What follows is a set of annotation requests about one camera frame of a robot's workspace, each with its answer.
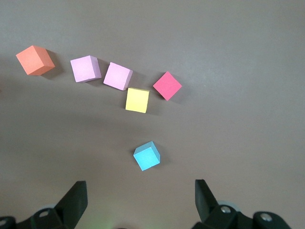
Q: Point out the blue foam cube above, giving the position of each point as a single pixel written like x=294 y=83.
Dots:
x=145 y=158

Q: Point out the orange foam cube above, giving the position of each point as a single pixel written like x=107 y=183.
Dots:
x=33 y=60

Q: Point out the pink foam cube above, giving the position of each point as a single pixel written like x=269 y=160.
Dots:
x=117 y=76
x=84 y=69

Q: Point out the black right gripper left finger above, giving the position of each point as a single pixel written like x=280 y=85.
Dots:
x=71 y=205

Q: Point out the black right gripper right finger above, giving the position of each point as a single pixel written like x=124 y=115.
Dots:
x=207 y=210

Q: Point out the yellow foam cube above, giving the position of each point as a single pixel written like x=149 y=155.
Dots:
x=137 y=100

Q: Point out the red foam cube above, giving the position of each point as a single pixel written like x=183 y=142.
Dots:
x=166 y=85

